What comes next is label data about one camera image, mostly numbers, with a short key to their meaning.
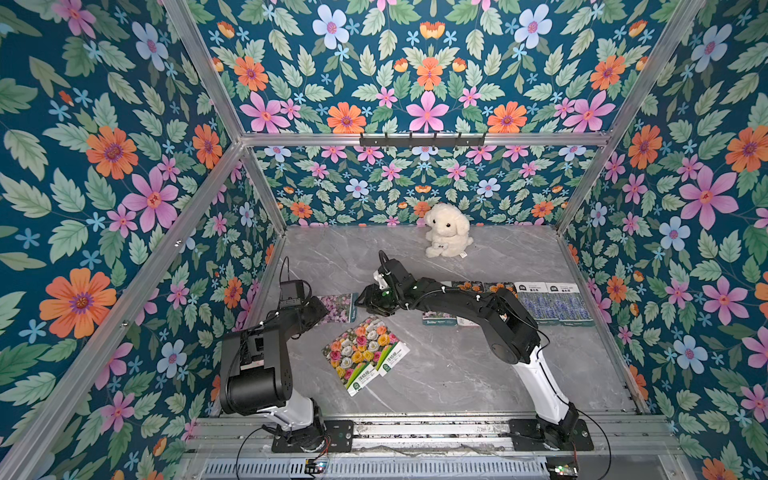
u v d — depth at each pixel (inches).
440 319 36.7
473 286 40.0
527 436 28.3
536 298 39.1
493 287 40.1
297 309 29.2
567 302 38.8
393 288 30.0
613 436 29.5
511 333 21.8
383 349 34.8
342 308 37.8
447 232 38.8
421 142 36.7
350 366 33.7
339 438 29.0
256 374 18.3
